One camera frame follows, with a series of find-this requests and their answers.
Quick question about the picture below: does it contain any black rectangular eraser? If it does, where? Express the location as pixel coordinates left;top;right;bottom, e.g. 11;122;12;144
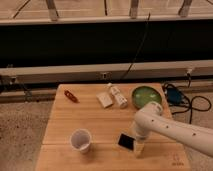
118;134;134;150

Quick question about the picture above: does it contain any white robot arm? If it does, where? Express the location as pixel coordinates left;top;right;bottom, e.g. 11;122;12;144
132;101;213;157

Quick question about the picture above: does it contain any white plastic bottle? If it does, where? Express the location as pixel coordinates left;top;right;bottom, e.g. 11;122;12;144
107;83;128;109

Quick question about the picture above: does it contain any green round bowl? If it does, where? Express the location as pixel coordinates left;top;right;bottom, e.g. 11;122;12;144
132;86;162;109

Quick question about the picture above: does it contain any beige rectangular block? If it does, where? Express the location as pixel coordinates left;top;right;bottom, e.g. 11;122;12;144
96;92;113;108

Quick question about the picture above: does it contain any blue power adapter box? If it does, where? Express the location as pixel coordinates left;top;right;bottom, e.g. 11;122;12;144
167;88;182;104

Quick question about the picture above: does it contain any red-brown small tool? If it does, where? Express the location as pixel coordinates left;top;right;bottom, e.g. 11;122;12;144
64;90;79;103

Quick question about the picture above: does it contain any black floor cable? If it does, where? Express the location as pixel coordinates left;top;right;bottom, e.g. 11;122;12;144
162;73;212;138

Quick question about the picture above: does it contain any grey metal rail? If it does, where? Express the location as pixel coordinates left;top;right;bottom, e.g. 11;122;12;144
0;60;213;84

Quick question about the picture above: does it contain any black hanging cable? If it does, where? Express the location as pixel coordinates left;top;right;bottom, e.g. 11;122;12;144
119;12;152;81

